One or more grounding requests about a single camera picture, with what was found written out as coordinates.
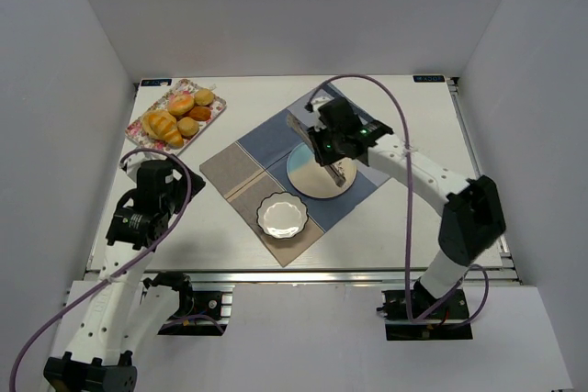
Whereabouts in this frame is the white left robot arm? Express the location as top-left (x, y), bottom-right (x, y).
top-left (43, 159), bottom-right (206, 391)

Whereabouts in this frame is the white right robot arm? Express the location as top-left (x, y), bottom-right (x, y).
top-left (306, 96), bottom-right (506, 304)

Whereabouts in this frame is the long golden bread loaf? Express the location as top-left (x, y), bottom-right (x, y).
top-left (141, 110), bottom-right (184, 149)

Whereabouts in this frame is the blue and cream plate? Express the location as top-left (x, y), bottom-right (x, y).
top-left (286, 143), bottom-right (357, 199)

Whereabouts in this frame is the blue patchwork placemat cloth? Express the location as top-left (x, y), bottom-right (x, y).
top-left (192, 76), bottom-right (403, 270)

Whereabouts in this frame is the round tan bun bottom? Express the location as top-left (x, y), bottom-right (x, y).
top-left (176, 117), bottom-right (199, 138)

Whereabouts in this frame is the round tan bun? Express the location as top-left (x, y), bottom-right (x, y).
top-left (176, 117), bottom-right (199, 138)
top-left (193, 88), bottom-right (215, 106)

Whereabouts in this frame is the brown oval muffin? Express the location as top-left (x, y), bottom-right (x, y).
top-left (186, 106), bottom-right (212, 121)

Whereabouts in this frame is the pink glazed round bun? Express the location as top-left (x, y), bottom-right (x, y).
top-left (166, 93), bottom-right (195, 117)

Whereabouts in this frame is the round tan bun top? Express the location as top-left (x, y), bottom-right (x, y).
top-left (193, 88), bottom-right (215, 106)

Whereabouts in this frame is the white scalloped bowl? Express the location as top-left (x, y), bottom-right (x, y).
top-left (256, 192), bottom-right (309, 240)

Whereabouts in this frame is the blue table label right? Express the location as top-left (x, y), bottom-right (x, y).
top-left (413, 74), bottom-right (446, 83)

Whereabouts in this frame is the blue table label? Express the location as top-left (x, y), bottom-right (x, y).
top-left (413, 74), bottom-right (446, 83)
top-left (140, 78), bottom-right (172, 87)

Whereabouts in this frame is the blue table label left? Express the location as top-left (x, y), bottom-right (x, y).
top-left (140, 78), bottom-right (172, 87)

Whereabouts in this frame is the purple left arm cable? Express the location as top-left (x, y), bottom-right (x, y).
top-left (9, 148), bottom-right (195, 392)

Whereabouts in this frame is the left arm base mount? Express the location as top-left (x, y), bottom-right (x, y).
top-left (141, 273), bottom-right (232, 336)

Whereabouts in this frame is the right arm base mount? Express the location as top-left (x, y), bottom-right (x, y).
top-left (376, 288), bottom-right (473, 342)

